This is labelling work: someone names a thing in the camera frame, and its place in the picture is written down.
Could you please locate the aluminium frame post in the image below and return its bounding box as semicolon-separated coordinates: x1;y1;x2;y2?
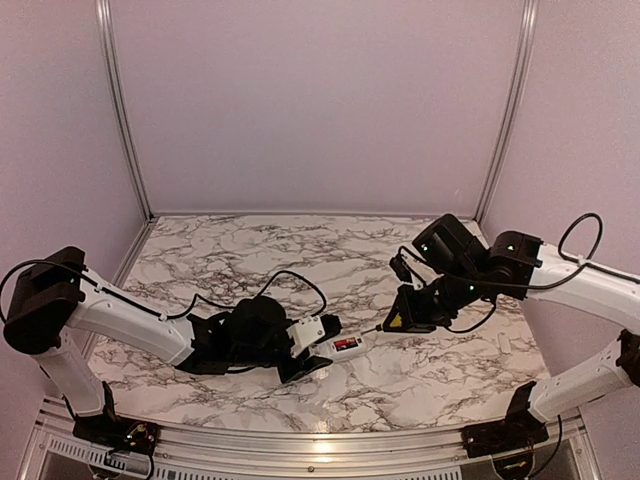
473;0;539;226
95;0;154;223

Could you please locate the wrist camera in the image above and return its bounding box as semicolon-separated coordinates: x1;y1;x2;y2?
286;316;325;358
389;250;426;291

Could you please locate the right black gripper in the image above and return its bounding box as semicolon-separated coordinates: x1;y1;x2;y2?
382;264;483;333

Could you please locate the white battery cover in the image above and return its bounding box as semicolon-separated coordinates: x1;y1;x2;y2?
498;333;511;354

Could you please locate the right aluminium frame post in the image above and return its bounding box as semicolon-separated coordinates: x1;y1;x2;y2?
473;0;539;226

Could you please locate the left aluminium frame post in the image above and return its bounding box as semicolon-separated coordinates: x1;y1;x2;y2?
95;0;154;223

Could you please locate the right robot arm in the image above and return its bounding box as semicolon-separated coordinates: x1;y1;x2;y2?
378;214;639;448

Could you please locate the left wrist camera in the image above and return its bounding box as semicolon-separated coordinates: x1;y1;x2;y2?
286;316;325;358

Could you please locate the red black battery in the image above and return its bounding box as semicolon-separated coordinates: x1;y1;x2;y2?
334;337;361;351

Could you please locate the yellow handled screwdriver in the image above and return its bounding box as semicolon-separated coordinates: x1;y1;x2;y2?
361;315;404;335

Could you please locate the white remote control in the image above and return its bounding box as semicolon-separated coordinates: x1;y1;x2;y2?
317;335;367;362

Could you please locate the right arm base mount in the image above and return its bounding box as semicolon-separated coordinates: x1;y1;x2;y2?
461;381;563;479

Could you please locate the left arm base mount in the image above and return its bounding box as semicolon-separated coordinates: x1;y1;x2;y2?
64;381;160;479

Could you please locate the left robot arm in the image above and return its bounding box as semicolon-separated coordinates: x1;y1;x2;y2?
1;247;342;445

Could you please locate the front aluminium rail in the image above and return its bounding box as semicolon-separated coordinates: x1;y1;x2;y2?
37;399;584;480

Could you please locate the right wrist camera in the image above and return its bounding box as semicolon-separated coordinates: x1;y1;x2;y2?
389;250;426;291

